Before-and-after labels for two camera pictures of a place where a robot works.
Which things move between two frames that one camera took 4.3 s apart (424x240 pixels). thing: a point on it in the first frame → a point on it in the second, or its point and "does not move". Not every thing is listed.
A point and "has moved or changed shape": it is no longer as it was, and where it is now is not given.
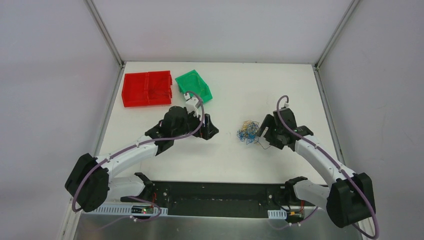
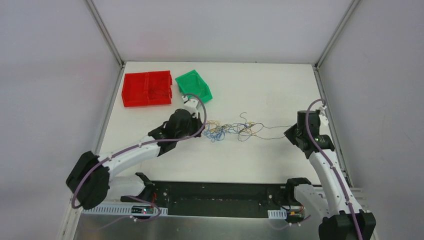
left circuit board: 142,209 does not move
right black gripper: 268,127 → 291,135
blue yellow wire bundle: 248,133 has moved or changed shape
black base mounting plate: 215,198 does not move
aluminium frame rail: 110,209 does not move
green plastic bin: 192,82 does not move
